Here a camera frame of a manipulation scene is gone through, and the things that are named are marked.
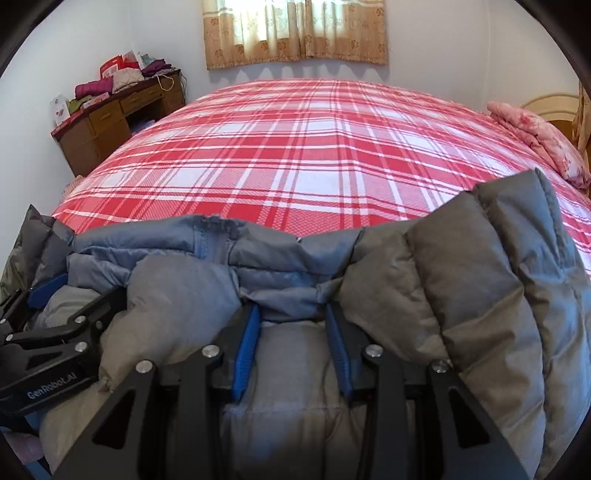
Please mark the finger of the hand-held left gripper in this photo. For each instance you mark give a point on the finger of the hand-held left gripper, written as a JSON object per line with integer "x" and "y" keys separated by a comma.
{"x": 46, "y": 290}
{"x": 69, "y": 327}

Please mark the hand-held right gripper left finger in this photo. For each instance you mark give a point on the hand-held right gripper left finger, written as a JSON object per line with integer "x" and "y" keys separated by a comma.
{"x": 244, "y": 353}

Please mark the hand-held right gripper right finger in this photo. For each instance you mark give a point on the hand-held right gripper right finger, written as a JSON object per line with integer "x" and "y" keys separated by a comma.
{"x": 339, "y": 357}

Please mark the grey puffer jacket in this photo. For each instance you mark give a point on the grey puffer jacket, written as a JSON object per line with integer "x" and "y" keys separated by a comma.
{"x": 461, "y": 300}

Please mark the folded purple clothes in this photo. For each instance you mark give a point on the folded purple clothes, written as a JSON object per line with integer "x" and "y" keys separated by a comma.
{"x": 159, "y": 68}

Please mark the brown wooden desk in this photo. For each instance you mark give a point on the brown wooden desk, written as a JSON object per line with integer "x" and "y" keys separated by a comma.
{"x": 106, "y": 129}

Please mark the white printed card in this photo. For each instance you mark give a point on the white printed card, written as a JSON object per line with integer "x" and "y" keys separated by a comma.
{"x": 59, "y": 110}

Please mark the folded green cloth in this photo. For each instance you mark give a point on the folded green cloth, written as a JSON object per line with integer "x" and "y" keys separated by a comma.
{"x": 78, "y": 105}

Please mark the bed with red plaid sheet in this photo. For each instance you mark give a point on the bed with red plaid sheet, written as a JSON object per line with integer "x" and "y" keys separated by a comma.
{"x": 295, "y": 161}

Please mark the folded magenta jacket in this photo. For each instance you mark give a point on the folded magenta jacket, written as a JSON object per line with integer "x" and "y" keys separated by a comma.
{"x": 94, "y": 86}

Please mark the folded beige quilted garment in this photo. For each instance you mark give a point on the folded beige quilted garment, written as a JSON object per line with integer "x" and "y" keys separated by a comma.
{"x": 125, "y": 79}

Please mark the red gift box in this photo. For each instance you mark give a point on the red gift box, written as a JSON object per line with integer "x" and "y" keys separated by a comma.
{"x": 111, "y": 67}

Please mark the folded pink floral blanket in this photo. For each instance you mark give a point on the folded pink floral blanket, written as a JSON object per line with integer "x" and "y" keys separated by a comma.
{"x": 549, "y": 138}

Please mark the beige window curtain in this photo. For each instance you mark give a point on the beige window curtain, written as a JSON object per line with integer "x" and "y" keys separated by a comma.
{"x": 584, "y": 120}
{"x": 277, "y": 46}

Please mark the wooden bed headboard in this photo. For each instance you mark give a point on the wooden bed headboard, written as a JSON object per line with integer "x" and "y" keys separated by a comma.
{"x": 554, "y": 108}

